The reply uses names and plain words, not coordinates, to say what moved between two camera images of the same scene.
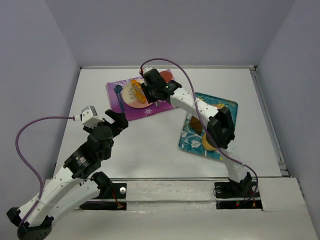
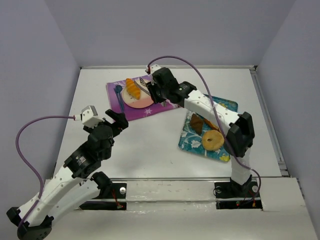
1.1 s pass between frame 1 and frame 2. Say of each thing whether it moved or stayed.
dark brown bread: stayed
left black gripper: stayed
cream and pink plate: stayed
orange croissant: moved
